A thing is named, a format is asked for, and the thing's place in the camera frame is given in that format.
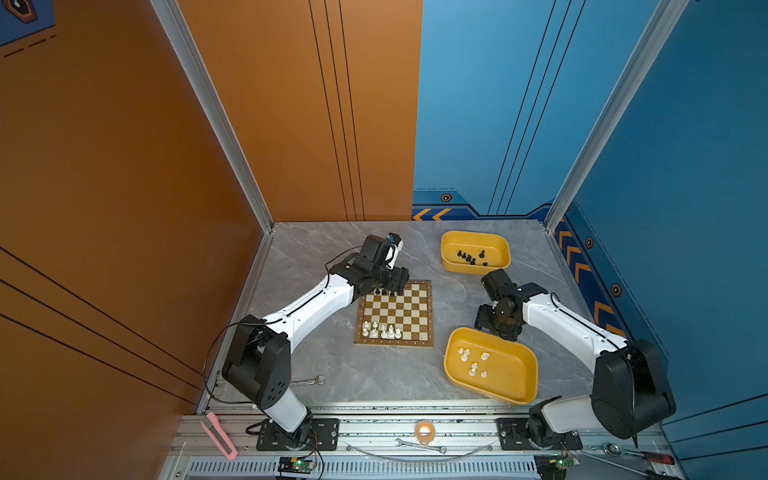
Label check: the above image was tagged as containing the wooden chess board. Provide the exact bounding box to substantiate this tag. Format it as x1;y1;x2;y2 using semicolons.
354;280;434;348

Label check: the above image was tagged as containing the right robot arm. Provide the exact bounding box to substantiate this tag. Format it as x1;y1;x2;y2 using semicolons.
475;269;677;449

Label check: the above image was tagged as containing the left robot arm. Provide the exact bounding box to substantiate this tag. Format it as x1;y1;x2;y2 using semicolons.
221;233;409;448

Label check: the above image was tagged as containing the green circuit board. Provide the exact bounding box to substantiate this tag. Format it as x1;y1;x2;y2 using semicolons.
276;457;319;479

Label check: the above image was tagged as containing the near yellow tray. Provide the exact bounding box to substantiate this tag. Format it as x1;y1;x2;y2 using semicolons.
443;327;539;405

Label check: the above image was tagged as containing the yellow tray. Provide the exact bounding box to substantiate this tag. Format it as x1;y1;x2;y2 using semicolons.
441;230;511;276
443;327;539;405

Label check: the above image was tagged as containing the far yellow tray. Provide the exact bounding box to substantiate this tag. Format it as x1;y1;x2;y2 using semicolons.
441;230;511;276

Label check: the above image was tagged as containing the silver wrench on table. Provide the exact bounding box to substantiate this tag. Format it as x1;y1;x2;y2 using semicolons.
290;375;326;386

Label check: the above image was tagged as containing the orange tape roll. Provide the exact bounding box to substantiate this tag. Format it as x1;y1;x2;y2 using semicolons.
414;420;436;445

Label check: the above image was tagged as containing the pink tool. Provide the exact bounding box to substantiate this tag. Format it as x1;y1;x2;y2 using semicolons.
200;412;238;461

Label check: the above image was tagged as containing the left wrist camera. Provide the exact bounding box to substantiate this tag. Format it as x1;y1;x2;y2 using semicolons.
385;233;403;269

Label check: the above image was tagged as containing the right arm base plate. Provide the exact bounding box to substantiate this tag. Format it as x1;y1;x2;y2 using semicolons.
496;417;583;451

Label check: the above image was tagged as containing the silver wrench on rail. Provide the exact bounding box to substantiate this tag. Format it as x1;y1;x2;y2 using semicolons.
396;438;447;455

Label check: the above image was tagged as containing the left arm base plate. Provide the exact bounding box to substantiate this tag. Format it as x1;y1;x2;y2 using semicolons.
256;418;340;452

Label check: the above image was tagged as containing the red handled ratchet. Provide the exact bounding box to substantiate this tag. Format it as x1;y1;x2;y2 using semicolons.
603;443;676;465

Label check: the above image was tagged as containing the aluminium corner post left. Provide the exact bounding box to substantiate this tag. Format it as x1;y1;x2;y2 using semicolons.
150;0;275;234

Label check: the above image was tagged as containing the aluminium corner post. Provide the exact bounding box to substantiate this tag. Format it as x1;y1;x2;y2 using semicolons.
544;0;689;234
150;0;275;234

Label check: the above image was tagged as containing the aluminium corner post right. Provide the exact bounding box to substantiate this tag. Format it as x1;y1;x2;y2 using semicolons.
544;0;689;234

